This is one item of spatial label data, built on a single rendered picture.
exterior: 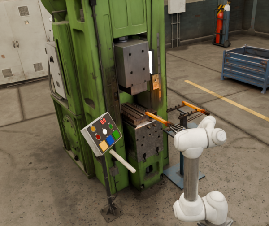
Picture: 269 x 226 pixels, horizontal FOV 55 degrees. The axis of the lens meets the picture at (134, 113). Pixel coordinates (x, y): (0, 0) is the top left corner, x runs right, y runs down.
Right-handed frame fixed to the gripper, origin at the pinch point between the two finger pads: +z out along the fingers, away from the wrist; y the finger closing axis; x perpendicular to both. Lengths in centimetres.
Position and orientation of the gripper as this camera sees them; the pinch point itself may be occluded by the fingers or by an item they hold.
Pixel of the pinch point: (170, 125)
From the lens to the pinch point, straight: 247.4
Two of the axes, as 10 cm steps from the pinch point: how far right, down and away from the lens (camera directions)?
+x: -0.7, -8.8, -4.7
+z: -5.7, -3.5, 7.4
